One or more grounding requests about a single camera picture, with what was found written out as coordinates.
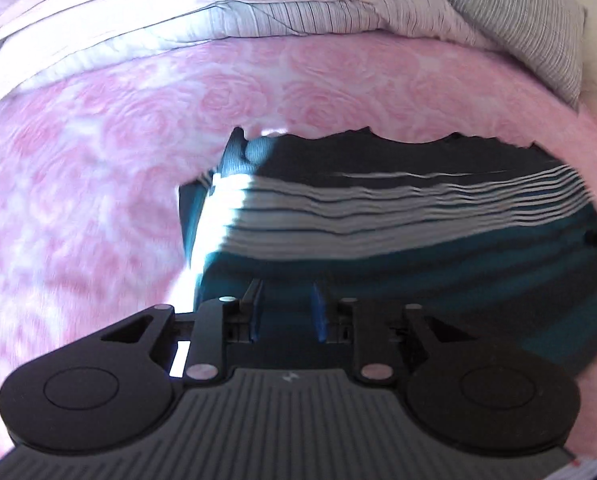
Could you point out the pink floral blanket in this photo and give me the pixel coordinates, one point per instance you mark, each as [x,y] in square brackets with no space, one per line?
[78,200]

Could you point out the striped knit sweater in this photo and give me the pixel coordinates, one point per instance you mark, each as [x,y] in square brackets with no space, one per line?
[378,220]

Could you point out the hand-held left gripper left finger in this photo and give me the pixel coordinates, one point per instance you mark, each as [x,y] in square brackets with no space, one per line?
[255,312]

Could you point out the grey striped pillow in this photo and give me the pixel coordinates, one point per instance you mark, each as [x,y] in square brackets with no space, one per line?
[528,15]

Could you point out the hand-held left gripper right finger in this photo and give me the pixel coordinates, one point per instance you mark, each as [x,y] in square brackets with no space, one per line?
[320,312]

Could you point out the white striped duvet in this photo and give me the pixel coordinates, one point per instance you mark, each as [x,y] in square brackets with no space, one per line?
[298,15]

